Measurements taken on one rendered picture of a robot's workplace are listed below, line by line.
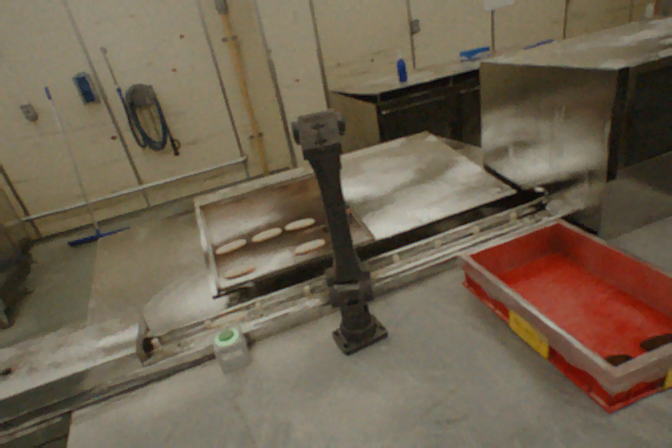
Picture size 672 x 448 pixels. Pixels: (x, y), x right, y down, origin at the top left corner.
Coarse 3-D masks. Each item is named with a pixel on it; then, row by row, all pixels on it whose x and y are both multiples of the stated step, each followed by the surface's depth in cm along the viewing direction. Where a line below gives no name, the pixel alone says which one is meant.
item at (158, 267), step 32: (480, 160) 193; (160, 224) 195; (192, 224) 188; (448, 224) 146; (96, 256) 176; (128, 256) 170; (160, 256) 165; (192, 256) 160; (96, 288) 151; (128, 288) 147; (160, 288) 143; (192, 288) 139; (256, 288) 132; (320, 288) 126; (96, 320) 132; (160, 320) 126; (192, 320) 123
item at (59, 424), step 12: (84, 324) 132; (48, 336) 130; (60, 336) 129; (12, 348) 127; (24, 348) 126; (48, 420) 98; (60, 420) 98; (12, 432) 97; (24, 432) 97; (36, 432) 98; (48, 432) 99; (60, 432) 101; (0, 444) 95; (12, 444) 98; (24, 444) 99; (36, 444) 100; (48, 444) 101; (60, 444) 102
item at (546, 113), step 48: (576, 48) 131; (624, 48) 117; (528, 96) 127; (576, 96) 111; (624, 96) 102; (528, 144) 134; (576, 144) 116; (624, 144) 108; (528, 192) 141; (576, 192) 121; (624, 192) 115
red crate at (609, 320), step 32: (544, 256) 119; (480, 288) 105; (544, 288) 107; (576, 288) 105; (608, 288) 103; (576, 320) 95; (608, 320) 94; (640, 320) 92; (608, 352) 86; (640, 352) 85; (576, 384) 80; (640, 384) 75
